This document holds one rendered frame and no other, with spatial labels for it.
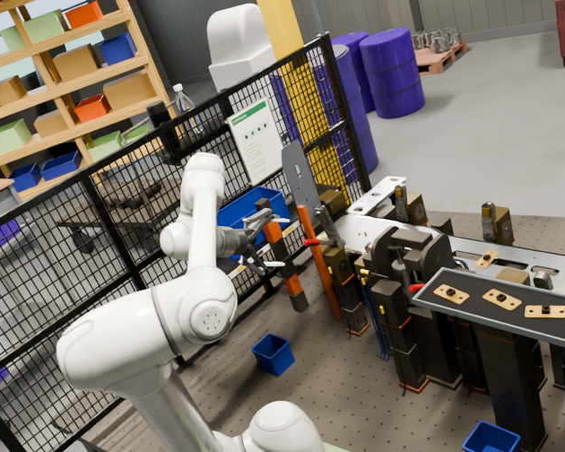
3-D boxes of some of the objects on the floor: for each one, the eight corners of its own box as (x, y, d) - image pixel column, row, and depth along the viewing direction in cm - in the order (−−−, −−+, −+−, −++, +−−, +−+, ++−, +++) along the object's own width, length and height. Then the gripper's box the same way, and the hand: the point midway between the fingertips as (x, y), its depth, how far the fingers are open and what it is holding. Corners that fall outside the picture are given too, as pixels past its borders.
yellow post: (397, 317, 323) (284, -72, 235) (378, 338, 314) (253, -59, 225) (372, 309, 336) (256, -62, 248) (352, 329, 327) (224, -50, 238)
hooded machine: (276, 119, 711) (235, 1, 648) (317, 117, 669) (277, -10, 607) (235, 148, 665) (187, 23, 603) (276, 147, 624) (230, 13, 561)
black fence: (417, 308, 326) (342, 29, 257) (126, 619, 223) (-128, 294, 154) (396, 301, 336) (319, 32, 267) (109, 597, 233) (-136, 282, 165)
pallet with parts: (469, 48, 709) (465, 21, 695) (443, 73, 660) (438, 45, 646) (386, 59, 782) (381, 36, 768) (358, 82, 733) (351, 57, 719)
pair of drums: (412, 117, 573) (395, 39, 539) (325, 123, 640) (304, 55, 606) (439, 91, 613) (424, 17, 579) (354, 99, 680) (336, 34, 646)
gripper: (232, 287, 167) (288, 283, 182) (241, 199, 165) (297, 203, 180) (217, 282, 173) (272, 279, 187) (225, 196, 171) (281, 200, 185)
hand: (282, 241), depth 183 cm, fingers open, 13 cm apart
